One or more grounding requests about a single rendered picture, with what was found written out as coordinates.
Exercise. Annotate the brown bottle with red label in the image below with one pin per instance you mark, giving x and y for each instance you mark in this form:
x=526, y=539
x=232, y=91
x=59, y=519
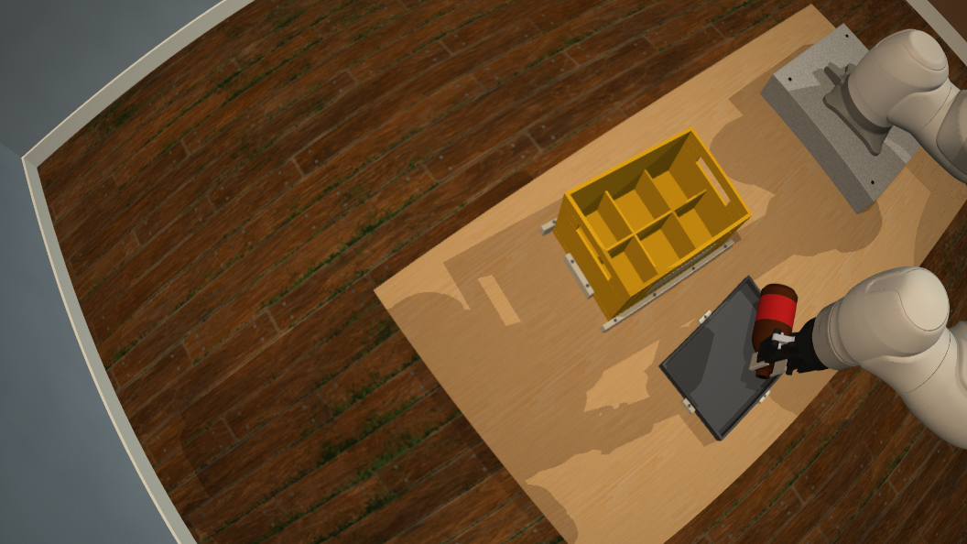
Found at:
x=776, y=309

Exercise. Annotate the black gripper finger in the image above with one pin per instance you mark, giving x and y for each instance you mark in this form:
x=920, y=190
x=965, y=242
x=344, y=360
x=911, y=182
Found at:
x=786, y=366
x=768, y=350

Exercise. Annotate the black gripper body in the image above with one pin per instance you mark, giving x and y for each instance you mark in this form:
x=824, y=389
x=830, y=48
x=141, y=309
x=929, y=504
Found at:
x=804, y=346

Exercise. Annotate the yellow divided crate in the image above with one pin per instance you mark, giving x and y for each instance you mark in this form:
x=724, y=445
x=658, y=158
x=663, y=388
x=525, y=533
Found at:
x=654, y=243

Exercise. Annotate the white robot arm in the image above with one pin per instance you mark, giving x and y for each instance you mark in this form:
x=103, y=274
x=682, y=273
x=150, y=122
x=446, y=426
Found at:
x=892, y=323

